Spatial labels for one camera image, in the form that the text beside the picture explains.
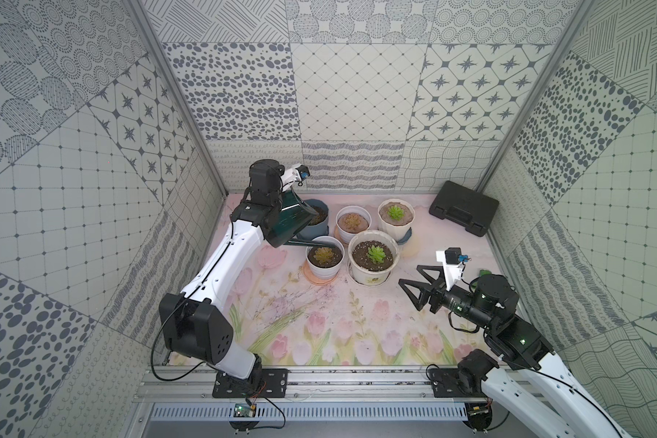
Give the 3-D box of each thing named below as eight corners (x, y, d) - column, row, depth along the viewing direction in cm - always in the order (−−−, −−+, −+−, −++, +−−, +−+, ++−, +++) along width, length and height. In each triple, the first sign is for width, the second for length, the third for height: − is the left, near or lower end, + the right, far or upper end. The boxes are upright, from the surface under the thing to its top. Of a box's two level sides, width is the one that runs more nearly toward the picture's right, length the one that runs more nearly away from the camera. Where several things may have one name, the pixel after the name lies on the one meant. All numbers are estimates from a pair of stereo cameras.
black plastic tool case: (425, 213, 116) (429, 204, 112) (443, 186, 127) (447, 177, 123) (482, 239, 107) (488, 231, 103) (495, 207, 118) (501, 199, 114)
